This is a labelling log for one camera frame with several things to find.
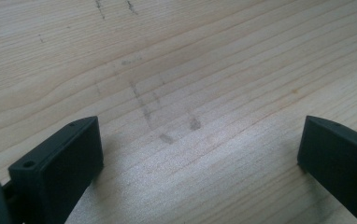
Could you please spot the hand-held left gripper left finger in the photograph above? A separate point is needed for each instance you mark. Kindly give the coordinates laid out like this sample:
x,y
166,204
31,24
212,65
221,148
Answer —
x,y
58,174

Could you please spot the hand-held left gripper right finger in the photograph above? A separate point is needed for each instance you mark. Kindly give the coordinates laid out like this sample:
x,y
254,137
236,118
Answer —
x,y
341,168

